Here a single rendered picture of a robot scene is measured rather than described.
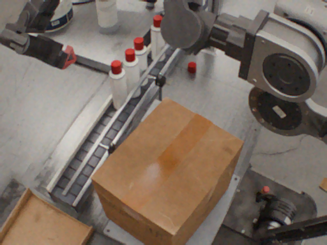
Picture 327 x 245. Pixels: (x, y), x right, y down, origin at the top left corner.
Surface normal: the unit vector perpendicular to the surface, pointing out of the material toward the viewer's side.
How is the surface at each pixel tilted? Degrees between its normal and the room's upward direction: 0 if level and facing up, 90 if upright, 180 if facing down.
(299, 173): 0
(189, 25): 51
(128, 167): 0
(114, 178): 0
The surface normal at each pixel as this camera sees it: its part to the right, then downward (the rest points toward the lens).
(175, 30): -0.40, 0.16
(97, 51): 0.00, -0.58
